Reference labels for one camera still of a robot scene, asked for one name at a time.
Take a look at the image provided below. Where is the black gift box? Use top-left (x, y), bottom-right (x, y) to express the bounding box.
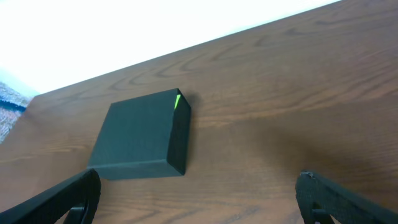
top-left (87, 88), bottom-right (192, 180)

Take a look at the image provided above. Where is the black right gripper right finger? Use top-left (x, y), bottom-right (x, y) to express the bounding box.
top-left (295, 170), bottom-right (397, 224)

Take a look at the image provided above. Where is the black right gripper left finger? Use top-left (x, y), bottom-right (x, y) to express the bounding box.
top-left (1, 169), bottom-right (101, 224)

